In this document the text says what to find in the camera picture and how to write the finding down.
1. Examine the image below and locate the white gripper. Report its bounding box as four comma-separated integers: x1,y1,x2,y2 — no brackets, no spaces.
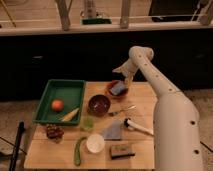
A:
113,59,138,88

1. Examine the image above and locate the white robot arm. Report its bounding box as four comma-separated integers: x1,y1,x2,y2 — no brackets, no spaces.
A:
114,46,204,171

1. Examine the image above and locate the blue-grey sponge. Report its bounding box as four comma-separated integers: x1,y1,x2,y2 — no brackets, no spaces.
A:
109,82,126,96

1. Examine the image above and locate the orange bowl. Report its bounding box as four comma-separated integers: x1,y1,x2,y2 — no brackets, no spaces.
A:
106,80,128,99

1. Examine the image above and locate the dark red bowl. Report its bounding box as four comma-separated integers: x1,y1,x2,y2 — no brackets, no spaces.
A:
88,94,111,117

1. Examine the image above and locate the metal fork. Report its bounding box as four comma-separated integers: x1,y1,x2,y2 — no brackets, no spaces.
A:
108,105,136,117

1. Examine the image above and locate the grey cloth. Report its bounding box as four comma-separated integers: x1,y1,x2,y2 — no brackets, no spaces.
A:
101,121,122,140

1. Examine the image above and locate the green plastic tray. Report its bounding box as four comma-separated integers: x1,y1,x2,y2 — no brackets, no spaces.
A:
33,79,85,126

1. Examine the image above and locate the small green cup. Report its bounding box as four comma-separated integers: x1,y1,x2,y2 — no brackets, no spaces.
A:
82,117,94,131

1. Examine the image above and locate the yellow corn cob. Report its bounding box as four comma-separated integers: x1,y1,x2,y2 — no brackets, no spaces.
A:
61,108,79,122

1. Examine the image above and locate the green base stand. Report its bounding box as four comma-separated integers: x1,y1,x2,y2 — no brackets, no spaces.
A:
82,18,112,25

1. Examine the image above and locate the white cup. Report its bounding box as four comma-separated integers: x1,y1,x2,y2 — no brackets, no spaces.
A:
86,134,105,154

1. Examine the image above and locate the dark scrub block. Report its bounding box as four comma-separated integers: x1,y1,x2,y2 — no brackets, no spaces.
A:
110,144,135,159

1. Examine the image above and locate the orange tomato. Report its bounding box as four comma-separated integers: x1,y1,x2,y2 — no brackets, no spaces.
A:
51,99,64,112

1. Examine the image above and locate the green cucumber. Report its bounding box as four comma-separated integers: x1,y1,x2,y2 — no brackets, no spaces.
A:
74,137,87,166

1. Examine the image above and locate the brown grape bunch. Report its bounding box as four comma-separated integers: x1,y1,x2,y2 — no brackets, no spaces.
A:
46,124,64,140

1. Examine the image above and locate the black pole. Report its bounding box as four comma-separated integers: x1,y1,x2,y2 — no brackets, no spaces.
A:
9,122,25,171

